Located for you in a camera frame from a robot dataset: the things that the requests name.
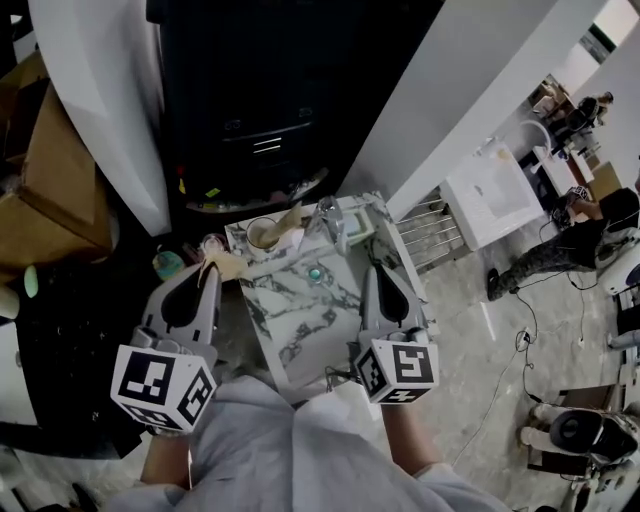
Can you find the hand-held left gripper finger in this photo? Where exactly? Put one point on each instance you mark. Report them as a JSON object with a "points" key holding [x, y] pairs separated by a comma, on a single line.
{"points": [[152, 312], [214, 310]]}

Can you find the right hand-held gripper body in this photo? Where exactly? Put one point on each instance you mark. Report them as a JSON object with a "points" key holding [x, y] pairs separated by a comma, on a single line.
{"points": [[400, 370]]}

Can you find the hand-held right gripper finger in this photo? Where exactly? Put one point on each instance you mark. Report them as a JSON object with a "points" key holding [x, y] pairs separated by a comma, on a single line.
{"points": [[417, 320], [368, 305]]}

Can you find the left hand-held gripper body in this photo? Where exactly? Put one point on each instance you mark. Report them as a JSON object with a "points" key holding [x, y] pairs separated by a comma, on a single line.
{"points": [[150, 382]]}

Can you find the tan paper piece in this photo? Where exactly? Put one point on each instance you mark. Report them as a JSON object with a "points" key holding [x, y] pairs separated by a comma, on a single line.
{"points": [[227, 262], [287, 222]]}

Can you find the white cup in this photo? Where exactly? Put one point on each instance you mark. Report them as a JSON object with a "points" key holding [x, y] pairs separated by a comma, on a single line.
{"points": [[256, 234]]}

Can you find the person's left forearm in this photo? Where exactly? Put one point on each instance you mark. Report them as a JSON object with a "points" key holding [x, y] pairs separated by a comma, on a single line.
{"points": [[165, 460]]}

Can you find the person's right forearm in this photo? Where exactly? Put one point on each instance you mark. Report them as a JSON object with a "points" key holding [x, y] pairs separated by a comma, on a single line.
{"points": [[410, 440]]}

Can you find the yellow and blue toy bottle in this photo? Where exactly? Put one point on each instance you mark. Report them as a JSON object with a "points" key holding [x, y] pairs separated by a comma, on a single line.
{"points": [[169, 264]]}

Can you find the teal sink drain plug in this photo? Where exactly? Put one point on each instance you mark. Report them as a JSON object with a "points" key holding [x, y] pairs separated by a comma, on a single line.
{"points": [[315, 274]]}

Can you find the pink toy bottle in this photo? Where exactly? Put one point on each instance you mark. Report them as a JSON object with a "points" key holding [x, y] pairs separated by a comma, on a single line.
{"points": [[212, 243]]}

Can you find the marble sink vanity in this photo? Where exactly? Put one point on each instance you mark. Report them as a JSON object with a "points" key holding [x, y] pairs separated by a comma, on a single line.
{"points": [[300, 310]]}

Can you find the black counter cabinet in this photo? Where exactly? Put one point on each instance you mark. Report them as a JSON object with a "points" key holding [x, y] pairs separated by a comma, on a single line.
{"points": [[85, 350]]}

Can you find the white and green soap dish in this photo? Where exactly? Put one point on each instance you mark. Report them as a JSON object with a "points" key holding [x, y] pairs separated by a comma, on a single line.
{"points": [[359, 224]]}

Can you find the chrome rack stand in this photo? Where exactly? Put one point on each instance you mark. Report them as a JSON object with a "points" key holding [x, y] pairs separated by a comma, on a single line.
{"points": [[430, 235]]}

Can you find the chrome faucet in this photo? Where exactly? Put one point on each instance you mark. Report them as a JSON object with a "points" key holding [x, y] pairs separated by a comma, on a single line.
{"points": [[336, 225]]}

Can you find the yellow-green label tag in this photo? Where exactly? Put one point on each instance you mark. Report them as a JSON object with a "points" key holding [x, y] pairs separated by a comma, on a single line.
{"points": [[213, 192]]}

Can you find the pale green oval sponge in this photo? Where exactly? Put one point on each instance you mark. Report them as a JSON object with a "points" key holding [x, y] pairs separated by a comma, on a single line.
{"points": [[31, 281]]}

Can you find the white inset basin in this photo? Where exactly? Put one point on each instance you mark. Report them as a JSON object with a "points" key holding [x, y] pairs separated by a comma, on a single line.
{"points": [[15, 375]]}

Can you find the white square sink basin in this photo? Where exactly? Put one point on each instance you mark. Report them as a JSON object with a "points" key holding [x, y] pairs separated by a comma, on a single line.
{"points": [[492, 200]]}

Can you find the person's grey shirt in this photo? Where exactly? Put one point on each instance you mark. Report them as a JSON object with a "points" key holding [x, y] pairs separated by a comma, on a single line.
{"points": [[280, 450]]}

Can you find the white plastic jug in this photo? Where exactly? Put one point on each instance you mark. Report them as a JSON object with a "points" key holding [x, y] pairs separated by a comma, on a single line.
{"points": [[7, 301]]}

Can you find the large cardboard box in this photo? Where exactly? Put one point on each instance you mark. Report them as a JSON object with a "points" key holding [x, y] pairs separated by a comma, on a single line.
{"points": [[60, 175]]}

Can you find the grey round backpack unit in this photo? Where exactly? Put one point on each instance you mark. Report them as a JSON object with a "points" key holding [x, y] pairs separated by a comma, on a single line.
{"points": [[575, 431]]}

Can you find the white table with black legs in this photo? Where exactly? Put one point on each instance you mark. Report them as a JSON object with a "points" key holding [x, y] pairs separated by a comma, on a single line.
{"points": [[562, 172]]}

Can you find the white round backpack unit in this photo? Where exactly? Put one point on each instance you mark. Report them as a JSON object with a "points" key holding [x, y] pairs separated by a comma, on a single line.
{"points": [[622, 270]]}

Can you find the white curved faucet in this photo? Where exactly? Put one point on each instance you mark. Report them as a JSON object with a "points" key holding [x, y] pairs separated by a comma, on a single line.
{"points": [[545, 137]]}

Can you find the tall black cabinet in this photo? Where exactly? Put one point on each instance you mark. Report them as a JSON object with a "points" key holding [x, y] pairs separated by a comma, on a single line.
{"points": [[280, 90]]}

